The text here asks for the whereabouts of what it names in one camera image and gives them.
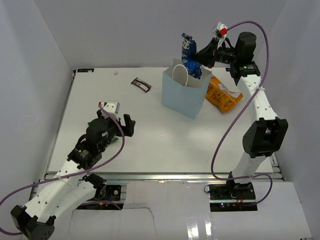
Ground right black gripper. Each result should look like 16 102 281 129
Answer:
191 37 240 69

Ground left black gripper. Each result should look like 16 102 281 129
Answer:
97 109 135 152

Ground blue snack bag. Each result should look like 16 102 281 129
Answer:
181 33 202 79

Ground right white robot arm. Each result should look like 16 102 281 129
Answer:
193 28 289 200

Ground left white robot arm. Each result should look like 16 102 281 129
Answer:
10 110 136 240

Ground orange chips bag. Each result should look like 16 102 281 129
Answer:
205 76 243 113

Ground light blue paper bag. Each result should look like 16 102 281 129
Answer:
161 58 213 119

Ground brown chocolate bar wrapper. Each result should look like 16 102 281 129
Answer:
131 77 152 93

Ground left corner label sticker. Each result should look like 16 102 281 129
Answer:
76 68 95 73

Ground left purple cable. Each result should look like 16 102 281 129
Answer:
0 106 126 236

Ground purple cable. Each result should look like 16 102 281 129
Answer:
211 20 273 206
0 106 126 236

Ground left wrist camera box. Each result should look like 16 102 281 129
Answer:
98 100 120 115

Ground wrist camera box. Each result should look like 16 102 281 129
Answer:
212 22 228 48
98 100 120 115

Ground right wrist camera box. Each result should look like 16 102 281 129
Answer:
212 22 228 48

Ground aluminium table frame rail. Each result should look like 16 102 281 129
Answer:
44 172 278 182

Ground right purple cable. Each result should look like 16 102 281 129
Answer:
211 20 273 206

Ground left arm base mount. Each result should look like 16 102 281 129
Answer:
87 184 122 207

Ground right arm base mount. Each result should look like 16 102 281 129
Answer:
203 184 258 213

